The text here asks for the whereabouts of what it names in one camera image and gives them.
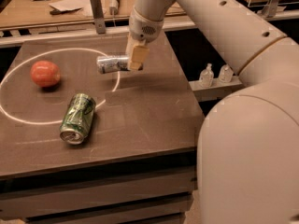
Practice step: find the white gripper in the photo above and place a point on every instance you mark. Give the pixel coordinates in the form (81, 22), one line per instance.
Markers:
(144, 28)

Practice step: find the silver blue redbull can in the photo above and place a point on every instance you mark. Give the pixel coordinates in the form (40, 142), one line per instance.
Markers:
(111, 64)

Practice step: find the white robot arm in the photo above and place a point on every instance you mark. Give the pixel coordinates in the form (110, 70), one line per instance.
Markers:
(248, 146)

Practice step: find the green soda can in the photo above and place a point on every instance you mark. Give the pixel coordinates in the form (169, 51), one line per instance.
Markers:
(78, 119)

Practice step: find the silver cylindrical tool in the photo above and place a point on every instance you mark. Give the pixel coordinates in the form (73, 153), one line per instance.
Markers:
(114, 7)

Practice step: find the white paper sheets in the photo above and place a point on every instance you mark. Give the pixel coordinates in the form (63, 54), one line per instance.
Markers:
(71, 5)

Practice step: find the left clear plastic bottle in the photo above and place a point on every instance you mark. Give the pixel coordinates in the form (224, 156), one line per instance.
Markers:
(206, 76)

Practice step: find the clear plastic bottle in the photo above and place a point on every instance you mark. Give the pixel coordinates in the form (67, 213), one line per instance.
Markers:
(206, 76)
(226, 74)

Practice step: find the red apple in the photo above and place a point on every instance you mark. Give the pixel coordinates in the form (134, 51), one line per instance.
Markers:
(45, 74)

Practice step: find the right clear plastic bottle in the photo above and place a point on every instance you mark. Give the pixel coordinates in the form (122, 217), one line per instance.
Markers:
(226, 74)

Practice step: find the drawer cabinet under table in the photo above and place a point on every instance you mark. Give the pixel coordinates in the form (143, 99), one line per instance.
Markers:
(153, 189)

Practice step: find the grey metal bracket post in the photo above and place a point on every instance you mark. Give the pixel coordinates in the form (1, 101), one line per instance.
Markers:
(98, 16)

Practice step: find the grey metal shelf rail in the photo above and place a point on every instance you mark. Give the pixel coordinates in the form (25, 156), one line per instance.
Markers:
(218, 90)

